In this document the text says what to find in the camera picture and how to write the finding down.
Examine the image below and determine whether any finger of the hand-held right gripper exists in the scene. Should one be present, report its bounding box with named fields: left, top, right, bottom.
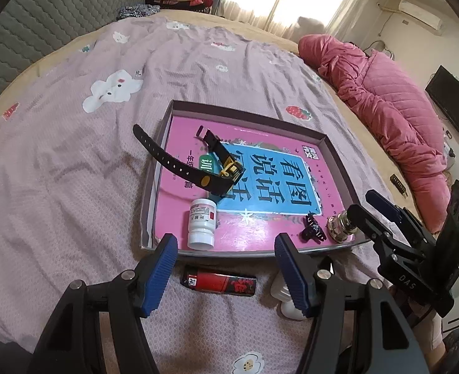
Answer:
left=366, top=189, right=428, bottom=242
left=346, top=204, right=425, bottom=261

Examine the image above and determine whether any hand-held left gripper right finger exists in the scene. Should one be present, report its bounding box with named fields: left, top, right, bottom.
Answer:
left=274, top=233, right=428, bottom=374

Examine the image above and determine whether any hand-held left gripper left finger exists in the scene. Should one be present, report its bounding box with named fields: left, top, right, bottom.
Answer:
left=27, top=234, right=178, bottom=374

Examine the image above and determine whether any white ribbed jar lid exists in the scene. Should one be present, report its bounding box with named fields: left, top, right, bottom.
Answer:
left=270, top=275, right=292, bottom=300

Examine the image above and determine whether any brass metal fitting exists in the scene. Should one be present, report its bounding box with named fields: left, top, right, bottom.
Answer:
left=326, top=209, right=360, bottom=244

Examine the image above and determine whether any black hair clip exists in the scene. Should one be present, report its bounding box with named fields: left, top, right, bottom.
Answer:
left=300, top=213, right=328, bottom=243

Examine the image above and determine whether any red and black lighter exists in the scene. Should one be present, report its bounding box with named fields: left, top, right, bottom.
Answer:
left=180, top=265, right=257, bottom=297

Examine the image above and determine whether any white pill bottle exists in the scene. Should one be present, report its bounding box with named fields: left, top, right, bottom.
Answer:
left=187, top=198, right=218, bottom=250

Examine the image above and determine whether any dark cardboard box tray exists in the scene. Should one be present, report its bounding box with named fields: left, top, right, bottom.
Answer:
left=140, top=100, right=374, bottom=260

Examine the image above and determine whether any black and yellow wristwatch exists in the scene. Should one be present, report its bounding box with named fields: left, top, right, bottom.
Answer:
left=132, top=124, right=249, bottom=199

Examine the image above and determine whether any person's right forearm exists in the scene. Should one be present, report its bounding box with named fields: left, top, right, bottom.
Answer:
left=410, top=308, right=448, bottom=365

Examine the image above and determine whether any small black tag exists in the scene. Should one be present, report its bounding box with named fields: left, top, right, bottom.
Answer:
left=391, top=173, right=409, bottom=197

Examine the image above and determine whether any pink and blue book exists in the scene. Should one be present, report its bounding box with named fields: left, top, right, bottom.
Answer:
left=154, top=115, right=358, bottom=252

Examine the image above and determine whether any pink quilt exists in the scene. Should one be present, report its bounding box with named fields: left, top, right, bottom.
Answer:
left=297, top=33, right=458, bottom=230

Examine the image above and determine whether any purple printed bedsheet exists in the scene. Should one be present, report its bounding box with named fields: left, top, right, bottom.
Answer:
left=0, top=19, right=409, bottom=374

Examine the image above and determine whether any black television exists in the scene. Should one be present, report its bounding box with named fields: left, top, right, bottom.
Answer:
left=425, top=65, right=459, bottom=138

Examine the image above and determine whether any grey cushion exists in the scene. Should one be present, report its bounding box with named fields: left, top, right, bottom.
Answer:
left=297, top=16, right=325, bottom=37

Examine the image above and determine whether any white air conditioner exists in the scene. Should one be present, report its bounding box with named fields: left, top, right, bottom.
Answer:
left=399, top=0, right=444, bottom=32

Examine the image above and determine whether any dark patterned cloth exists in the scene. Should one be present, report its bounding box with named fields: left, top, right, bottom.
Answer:
left=116, top=3, right=161, bottom=20

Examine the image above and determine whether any grey quilted headboard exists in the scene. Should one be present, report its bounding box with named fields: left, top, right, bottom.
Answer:
left=0, top=0, right=148, bottom=119

